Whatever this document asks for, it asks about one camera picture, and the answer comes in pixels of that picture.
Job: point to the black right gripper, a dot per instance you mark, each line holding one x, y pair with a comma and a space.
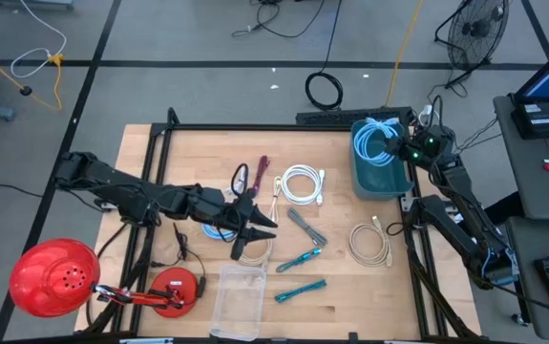
395, 147

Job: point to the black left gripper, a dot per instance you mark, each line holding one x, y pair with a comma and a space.
226, 212

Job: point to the clear plastic box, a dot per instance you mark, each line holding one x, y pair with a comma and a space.
238, 306

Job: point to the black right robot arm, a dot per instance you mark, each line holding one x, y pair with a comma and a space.
460, 224

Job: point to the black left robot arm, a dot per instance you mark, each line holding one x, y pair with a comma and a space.
126, 191

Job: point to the teal plastic bin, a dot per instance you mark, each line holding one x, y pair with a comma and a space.
384, 184

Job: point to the white power adapter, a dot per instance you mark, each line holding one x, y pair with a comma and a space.
428, 111

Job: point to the grey side desk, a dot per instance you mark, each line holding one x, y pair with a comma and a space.
532, 191

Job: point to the black floor fan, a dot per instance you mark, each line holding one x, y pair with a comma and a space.
477, 28

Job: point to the black box device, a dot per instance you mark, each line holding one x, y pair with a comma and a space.
539, 119

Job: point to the dark grey desk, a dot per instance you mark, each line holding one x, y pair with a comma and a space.
527, 296

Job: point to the red desk lamp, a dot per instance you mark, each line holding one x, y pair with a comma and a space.
54, 277

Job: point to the grey furniture base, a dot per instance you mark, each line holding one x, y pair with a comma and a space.
35, 4

